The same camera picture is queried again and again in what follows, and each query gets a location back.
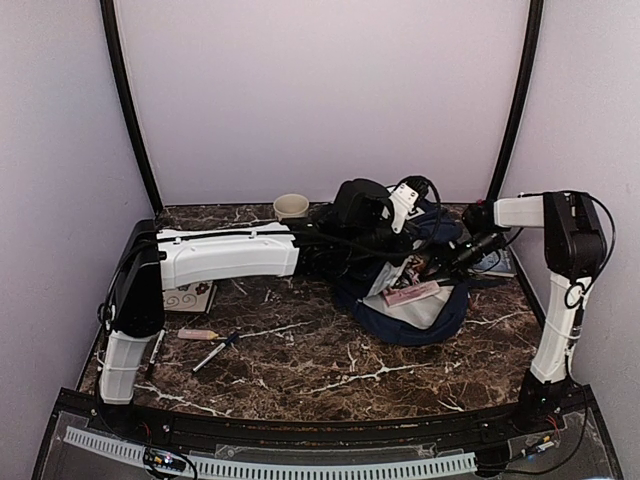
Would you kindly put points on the blue capped marker pen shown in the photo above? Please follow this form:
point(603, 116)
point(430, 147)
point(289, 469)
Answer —
point(218, 349)

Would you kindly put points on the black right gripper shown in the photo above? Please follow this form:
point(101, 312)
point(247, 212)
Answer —
point(451, 263)

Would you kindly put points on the cream seashell mug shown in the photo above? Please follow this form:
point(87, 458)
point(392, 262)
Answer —
point(291, 206)

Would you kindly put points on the black front table rail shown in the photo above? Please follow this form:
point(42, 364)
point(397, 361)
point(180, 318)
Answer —
point(470, 428)

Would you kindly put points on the dark blue hardcover book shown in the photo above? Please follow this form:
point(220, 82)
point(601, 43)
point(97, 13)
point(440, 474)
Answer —
point(497, 264)

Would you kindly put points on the black frame post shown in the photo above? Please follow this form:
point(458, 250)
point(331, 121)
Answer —
point(520, 94)
point(128, 109)

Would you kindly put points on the black right frame post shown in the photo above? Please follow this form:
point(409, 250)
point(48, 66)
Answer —
point(520, 94)

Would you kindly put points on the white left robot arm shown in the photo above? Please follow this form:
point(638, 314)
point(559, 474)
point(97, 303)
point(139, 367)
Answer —
point(154, 261)

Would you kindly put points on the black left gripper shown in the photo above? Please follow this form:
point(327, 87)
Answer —
point(410, 240)

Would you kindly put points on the pink Taming of Shrew book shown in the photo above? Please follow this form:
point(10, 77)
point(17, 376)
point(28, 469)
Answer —
point(411, 285)

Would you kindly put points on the pink crayon shaped eraser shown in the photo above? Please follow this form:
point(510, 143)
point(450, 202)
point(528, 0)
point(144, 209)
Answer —
point(197, 334)

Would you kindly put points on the black marker pen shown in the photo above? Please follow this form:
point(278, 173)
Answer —
point(154, 354)

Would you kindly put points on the navy blue student backpack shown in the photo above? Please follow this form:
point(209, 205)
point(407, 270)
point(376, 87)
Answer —
point(424, 322)

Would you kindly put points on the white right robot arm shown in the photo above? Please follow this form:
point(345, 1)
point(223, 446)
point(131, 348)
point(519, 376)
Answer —
point(576, 252)

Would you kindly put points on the black left frame post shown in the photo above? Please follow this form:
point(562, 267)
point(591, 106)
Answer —
point(128, 109)

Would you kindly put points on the white cable duct strip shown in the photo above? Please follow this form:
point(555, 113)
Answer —
point(235, 462)

